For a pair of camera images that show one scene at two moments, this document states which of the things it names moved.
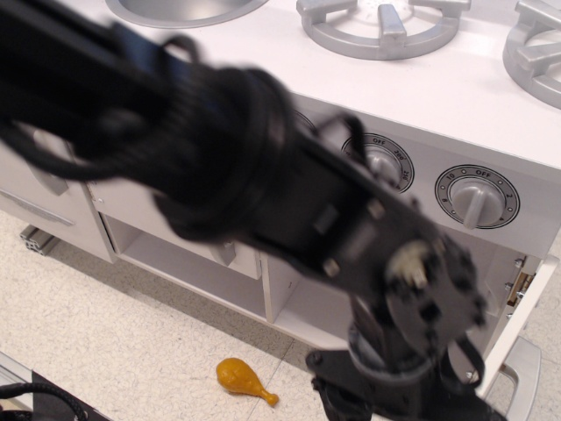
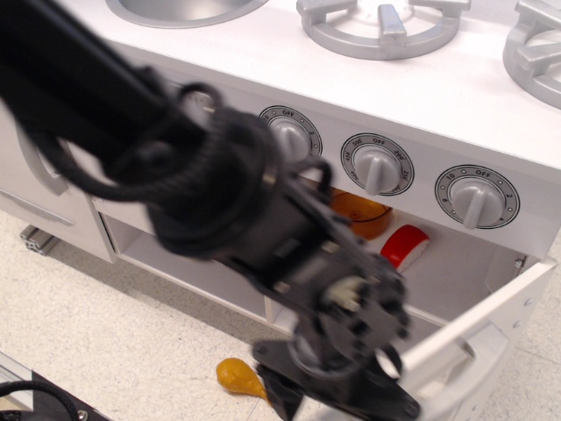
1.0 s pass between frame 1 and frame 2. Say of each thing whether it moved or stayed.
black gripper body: moved
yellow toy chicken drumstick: stayed
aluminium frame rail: stayed
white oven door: moved
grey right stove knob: stayed
